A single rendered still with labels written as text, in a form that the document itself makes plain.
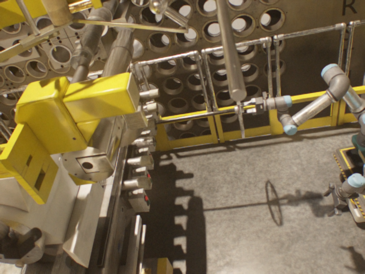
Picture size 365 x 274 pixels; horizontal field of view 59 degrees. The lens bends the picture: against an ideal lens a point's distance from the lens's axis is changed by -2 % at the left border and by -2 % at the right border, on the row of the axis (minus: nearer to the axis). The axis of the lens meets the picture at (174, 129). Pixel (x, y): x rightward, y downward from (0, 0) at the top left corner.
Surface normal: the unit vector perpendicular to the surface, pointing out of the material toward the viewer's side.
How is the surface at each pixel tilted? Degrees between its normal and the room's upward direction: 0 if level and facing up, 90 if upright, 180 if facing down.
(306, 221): 0
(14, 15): 90
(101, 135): 41
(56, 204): 68
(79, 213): 0
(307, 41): 90
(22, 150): 90
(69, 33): 90
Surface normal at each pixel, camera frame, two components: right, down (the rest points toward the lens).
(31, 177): 0.97, -0.15
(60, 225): 0.81, -0.41
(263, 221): -0.24, -0.71
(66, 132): -0.03, 0.69
